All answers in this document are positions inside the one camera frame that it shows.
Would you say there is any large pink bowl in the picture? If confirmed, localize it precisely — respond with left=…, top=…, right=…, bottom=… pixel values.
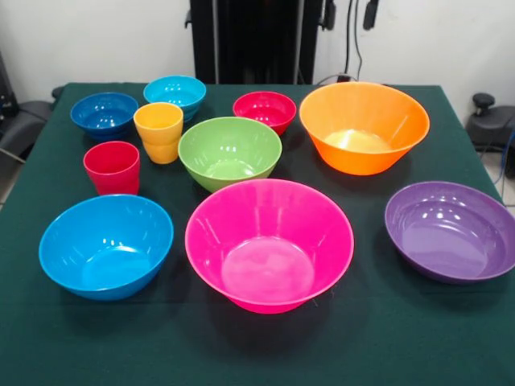
left=184, top=178, right=356, bottom=315

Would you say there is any purple bowl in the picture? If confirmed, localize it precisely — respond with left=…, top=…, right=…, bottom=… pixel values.
left=384, top=180, right=515, bottom=285

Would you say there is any green bowl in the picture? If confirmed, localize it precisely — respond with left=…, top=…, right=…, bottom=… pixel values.
left=177, top=116, right=283, bottom=194

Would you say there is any small red bowl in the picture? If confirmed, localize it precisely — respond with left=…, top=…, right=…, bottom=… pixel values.
left=232, top=91, right=298, bottom=137

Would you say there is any yellow cup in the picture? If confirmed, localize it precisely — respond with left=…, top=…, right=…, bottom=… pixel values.
left=133, top=101, right=185, bottom=165

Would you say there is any small light blue bowl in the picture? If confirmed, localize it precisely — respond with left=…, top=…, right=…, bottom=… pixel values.
left=142, top=75, right=208, bottom=124

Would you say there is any large orange bowl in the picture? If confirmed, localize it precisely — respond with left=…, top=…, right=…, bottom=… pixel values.
left=299, top=81, right=431, bottom=177

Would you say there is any red cup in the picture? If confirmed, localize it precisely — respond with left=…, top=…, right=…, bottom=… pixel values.
left=83, top=141, right=142, bottom=197

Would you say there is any large light blue bowl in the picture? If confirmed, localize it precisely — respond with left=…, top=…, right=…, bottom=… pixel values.
left=38, top=194, right=175, bottom=302

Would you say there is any dark green tablecloth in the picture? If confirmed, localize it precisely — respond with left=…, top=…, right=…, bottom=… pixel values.
left=0, top=82, right=515, bottom=386

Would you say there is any small dark blue bowl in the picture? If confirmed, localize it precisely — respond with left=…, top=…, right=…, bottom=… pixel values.
left=70, top=92, right=140, bottom=142

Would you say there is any black knobbed device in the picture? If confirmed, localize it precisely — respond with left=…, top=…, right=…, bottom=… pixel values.
left=465, top=92, right=515, bottom=180

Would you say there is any black chair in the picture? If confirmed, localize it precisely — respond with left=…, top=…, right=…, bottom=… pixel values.
left=0, top=50, right=56, bottom=164

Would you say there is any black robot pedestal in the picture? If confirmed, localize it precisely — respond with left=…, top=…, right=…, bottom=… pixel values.
left=184, top=0, right=337, bottom=85

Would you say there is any black wall cable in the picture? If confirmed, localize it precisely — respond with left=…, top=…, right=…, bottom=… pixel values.
left=313, top=0, right=365, bottom=85

